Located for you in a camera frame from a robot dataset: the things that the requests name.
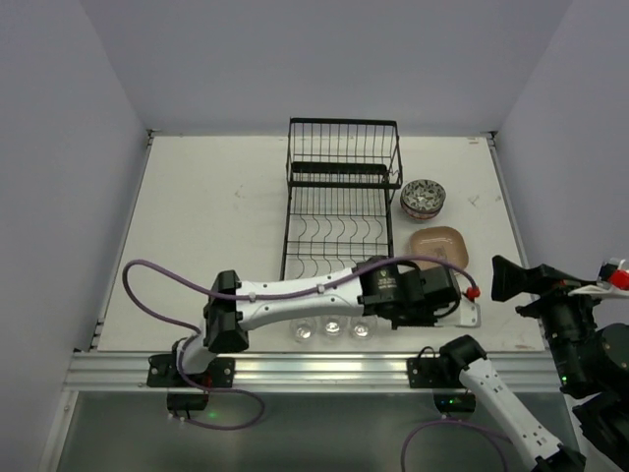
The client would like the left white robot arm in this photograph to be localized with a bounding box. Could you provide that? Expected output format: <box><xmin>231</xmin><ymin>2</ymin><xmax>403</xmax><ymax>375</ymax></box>
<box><xmin>175</xmin><ymin>256</ymin><xmax>461</xmax><ymax>377</ymax></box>

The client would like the clear drinking glass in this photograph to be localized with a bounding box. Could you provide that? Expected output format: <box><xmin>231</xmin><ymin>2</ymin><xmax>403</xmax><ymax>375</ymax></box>
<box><xmin>321</xmin><ymin>316</ymin><xmax>348</xmax><ymax>340</ymax></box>
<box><xmin>289</xmin><ymin>318</ymin><xmax>317</xmax><ymax>343</ymax></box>
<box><xmin>349</xmin><ymin>317</ymin><xmax>377</xmax><ymax>341</ymax></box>

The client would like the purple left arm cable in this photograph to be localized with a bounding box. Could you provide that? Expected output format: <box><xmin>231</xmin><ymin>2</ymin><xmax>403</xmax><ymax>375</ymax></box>
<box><xmin>121</xmin><ymin>254</ymin><xmax>482</xmax><ymax>430</ymax></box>

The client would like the black wire dish rack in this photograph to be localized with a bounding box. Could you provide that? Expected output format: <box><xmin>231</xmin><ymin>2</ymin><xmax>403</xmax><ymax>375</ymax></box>
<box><xmin>280</xmin><ymin>117</ymin><xmax>403</xmax><ymax>280</ymax></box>

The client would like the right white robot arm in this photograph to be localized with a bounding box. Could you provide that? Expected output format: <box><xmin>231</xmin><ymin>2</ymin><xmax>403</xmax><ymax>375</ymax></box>
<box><xmin>436</xmin><ymin>256</ymin><xmax>628</xmax><ymax>471</ymax></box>

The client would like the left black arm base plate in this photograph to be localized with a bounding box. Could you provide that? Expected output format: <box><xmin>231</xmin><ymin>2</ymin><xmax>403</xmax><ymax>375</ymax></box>
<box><xmin>144</xmin><ymin>352</ymin><xmax>236</xmax><ymax>389</ymax></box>

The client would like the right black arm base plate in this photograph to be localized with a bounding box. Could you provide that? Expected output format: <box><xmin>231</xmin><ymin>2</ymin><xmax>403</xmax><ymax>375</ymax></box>
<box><xmin>406</xmin><ymin>346</ymin><xmax>461</xmax><ymax>389</ymax></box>

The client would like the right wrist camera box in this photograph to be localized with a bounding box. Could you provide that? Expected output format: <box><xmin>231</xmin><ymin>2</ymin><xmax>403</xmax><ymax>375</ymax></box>
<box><xmin>568</xmin><ymin>259</ymin><xmax>628</xmax><ymax>300</ymax></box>

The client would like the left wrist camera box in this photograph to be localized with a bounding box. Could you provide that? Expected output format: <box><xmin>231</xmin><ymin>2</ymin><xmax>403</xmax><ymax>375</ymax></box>
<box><xmin>435</xmin><ymin>299</ymin><xmax>482</xmax><ymax>328</ymax></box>

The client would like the brown square plate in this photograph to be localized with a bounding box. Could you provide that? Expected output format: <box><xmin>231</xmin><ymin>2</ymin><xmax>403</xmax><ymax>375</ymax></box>
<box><xmin>409</xmin><ymin>226</ymin><xmax>470</xmax><ymax>268</ymax></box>

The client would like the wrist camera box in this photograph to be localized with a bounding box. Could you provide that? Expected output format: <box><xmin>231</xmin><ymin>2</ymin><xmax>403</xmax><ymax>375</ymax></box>
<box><xmin>435</xmin><ymin>299</ymin><xmax>482</xmax><ymax>328</ymax></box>
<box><xmin>568</xmin><ymin>259</ymin><xmax>628</xmax><ymax>300</ymax></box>

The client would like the blue patterned bowl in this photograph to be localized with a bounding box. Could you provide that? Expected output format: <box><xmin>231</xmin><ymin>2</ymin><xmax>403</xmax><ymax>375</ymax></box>
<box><xmin>400</xmin><ymin>202</ymin><xmax>441</xmax><ymax>221</ymax></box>

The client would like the black white leaf bowl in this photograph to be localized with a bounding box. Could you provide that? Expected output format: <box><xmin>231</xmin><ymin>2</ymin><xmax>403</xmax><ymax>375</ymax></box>
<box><xmin>400</xmin><ymin>179</ymin><xmax>446</xmax><ymax>213</ymax></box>

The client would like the aluminium mounting rail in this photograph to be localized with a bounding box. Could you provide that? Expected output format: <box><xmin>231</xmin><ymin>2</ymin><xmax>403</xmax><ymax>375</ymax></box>
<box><xmin>62</xmin><ymin>351</ymin><xmax>560</xmax><ymax>393</ymax></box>

